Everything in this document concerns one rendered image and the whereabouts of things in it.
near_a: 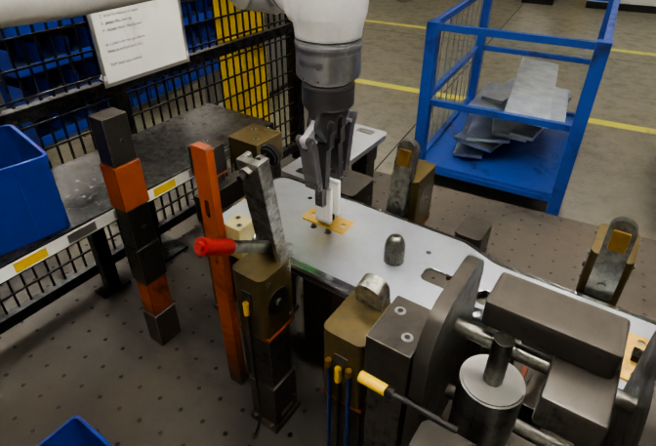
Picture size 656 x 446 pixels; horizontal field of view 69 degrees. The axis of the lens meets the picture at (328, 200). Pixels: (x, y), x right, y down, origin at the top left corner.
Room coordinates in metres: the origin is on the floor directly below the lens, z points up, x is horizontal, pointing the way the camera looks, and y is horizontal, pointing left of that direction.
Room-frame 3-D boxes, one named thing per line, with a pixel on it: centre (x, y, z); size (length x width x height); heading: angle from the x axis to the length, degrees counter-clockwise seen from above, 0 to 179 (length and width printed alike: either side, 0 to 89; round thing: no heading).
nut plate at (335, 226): (0.65, 0.00, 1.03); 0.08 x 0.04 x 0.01; 56
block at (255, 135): (0.92, 0.15, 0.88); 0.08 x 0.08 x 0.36; 56
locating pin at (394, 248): (0.58, -0.10, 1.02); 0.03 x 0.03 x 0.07
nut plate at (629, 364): (0.39, -0.38, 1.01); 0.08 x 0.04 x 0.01; 145
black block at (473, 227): (0.70, -0.27, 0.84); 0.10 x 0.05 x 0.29; 146
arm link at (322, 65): (0.65, 0.00, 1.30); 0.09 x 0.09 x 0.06
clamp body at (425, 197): (0.80, -0.17, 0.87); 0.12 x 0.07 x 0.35; 146
